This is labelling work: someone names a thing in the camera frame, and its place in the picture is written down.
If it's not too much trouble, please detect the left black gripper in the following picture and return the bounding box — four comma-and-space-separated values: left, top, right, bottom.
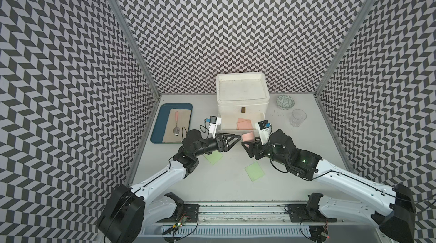
193, 132, 241, 157

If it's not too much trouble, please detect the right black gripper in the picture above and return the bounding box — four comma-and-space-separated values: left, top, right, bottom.
241, 136, 289, 167

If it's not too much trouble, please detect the pink sticky note bottom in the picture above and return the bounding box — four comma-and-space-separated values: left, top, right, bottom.
241, 131, 255, 142

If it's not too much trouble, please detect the pink sticky note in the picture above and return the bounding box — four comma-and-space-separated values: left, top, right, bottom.
241, 131, 255, 142
237, 121, 253, 130
237, 118, 251, 124

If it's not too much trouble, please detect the green sticky note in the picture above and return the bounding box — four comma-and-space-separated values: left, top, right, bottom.
204, 151, 223, 165
245, 162, 265, 182

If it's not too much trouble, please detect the white drawer cabinet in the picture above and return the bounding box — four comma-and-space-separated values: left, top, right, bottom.
216, 72, 270, 121

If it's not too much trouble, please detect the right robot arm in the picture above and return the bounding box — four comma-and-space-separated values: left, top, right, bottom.
242, 130, 416, 243

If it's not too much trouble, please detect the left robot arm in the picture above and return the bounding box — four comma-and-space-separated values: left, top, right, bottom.
97, 130, 241, 243

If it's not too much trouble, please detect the clear plastic cup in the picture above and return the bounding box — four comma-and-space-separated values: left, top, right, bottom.
290, 109, 307, 127

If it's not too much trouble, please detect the beige mat on tray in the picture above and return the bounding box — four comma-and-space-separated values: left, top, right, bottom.
162, 109, 191, 143

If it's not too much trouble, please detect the blue tray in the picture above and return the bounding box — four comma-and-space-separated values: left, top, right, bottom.
151, 103, 193, 144

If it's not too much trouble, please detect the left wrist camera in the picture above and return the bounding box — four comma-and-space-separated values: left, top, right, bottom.
205, 116, 221, 138

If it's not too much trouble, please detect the pink handled spoon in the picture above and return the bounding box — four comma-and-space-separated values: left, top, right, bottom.
173, 111, 180, 136

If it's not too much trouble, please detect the aluminium front rail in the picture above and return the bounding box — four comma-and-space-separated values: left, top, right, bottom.
141, 195, 385, 229

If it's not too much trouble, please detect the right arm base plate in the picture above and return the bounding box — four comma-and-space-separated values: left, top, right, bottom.
285, 203, 337, 223

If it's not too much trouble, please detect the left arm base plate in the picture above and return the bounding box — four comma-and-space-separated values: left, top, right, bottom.
157, 203, 200, 223

